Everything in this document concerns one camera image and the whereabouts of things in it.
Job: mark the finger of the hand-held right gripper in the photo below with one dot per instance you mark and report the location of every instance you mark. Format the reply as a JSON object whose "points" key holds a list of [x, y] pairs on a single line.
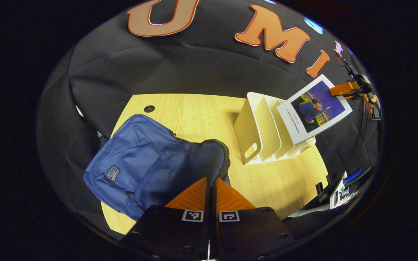
{"points": [[343, 88], [352, 96]]}

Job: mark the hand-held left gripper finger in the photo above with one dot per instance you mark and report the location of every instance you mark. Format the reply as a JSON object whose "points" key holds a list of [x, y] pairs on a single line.
{"points": [[214, 203], [208, 203]]}

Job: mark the blue cover book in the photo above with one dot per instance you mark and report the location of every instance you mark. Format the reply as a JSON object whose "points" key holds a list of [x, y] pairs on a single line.
{"points": [[314, 108]]}

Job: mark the blue schoolbag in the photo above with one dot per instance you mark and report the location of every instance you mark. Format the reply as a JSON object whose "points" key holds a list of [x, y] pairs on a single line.
{"points": [[140, 156]]}

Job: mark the white plastic bookshelf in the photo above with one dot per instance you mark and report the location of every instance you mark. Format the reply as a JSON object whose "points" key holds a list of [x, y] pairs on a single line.
{"points": [[256, 130]]}

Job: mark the blue flat object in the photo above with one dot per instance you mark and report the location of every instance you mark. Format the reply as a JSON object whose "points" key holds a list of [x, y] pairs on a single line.
{"points": [[352, 175]]}

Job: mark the white cluttered box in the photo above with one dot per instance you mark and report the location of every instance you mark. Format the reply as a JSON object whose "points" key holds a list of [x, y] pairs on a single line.
{"points": [[339, 195]]}

